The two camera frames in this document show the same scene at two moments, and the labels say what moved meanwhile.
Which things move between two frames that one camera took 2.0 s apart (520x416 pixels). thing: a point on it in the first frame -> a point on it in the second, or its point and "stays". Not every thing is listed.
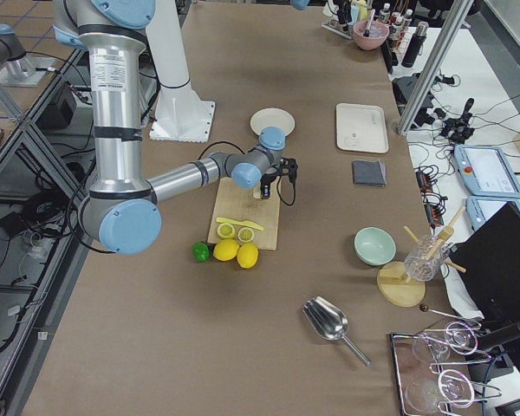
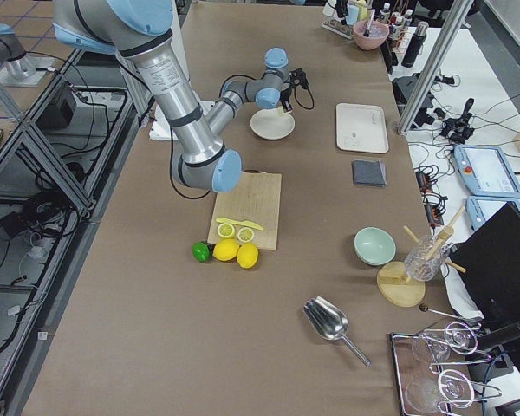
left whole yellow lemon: [225, 250] stays
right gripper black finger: [265, 188] -> [286, 102]
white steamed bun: [256, 191] -> [282, 113]
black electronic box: [500, 256] stays
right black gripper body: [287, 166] -> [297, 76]
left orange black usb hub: [424, 182] stays
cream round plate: [272, 117] stays
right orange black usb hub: [433, 215] stays
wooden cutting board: [237, 203] stays
